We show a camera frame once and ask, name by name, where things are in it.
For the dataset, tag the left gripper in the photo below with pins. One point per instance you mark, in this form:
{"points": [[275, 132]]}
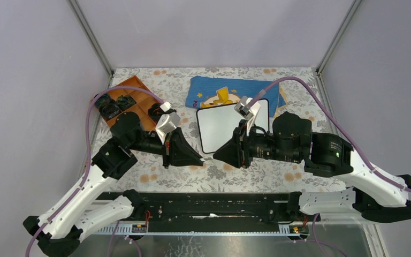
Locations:
{"points": [[176, 149]]}

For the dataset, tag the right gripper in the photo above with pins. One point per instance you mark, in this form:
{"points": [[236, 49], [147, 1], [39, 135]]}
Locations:
{"points": [[234, 152]]}

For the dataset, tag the small whiteboard black frame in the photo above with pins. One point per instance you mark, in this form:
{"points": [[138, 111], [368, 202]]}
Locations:
{"points": [[216, 124]]}

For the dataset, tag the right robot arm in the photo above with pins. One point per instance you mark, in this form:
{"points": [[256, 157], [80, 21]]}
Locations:
{"points": [[324, 155]]}

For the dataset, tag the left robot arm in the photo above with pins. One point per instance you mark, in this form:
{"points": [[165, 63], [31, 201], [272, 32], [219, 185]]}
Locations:
{"points": [[60, 230]]}

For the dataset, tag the dark rolled fabric right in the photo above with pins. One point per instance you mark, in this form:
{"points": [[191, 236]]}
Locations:
{"points": [[155, 112]]}

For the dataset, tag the dark rolled fabric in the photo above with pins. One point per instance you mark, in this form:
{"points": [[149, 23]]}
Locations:
{"points": [[107, 107], [125, 102], [155, 112]]}

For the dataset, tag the blue cartoon cloth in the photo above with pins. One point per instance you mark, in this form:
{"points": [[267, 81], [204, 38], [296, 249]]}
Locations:
{"points": [[205, 92]]}

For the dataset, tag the orange compartment tray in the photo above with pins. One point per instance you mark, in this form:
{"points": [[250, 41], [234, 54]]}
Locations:
{"points": [[131, 95]]}

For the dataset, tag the floral table cloth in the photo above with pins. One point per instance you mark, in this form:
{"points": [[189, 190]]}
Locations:
{"points": [[172, 84]]}

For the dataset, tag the dark rolled fabric middle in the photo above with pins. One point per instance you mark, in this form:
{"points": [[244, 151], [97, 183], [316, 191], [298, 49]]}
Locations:
{"points": [[125, 102]]}

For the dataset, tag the dark rolled fabric left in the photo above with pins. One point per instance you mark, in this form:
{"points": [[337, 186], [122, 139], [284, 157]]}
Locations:
{"points": [[107, 107]]}

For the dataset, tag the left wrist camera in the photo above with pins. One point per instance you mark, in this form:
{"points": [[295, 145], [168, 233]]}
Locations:
{"points": [[167, 123]]}

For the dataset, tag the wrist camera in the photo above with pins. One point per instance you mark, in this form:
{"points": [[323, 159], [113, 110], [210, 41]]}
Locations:
{"points": [[167, 123], [248, 109]]}

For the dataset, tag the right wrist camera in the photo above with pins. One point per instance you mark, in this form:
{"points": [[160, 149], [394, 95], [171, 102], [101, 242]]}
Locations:
{"points": [[248, 109]]}

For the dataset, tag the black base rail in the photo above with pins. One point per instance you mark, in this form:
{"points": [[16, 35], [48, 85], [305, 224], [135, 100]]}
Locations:
{"points": [[222, 214]]}

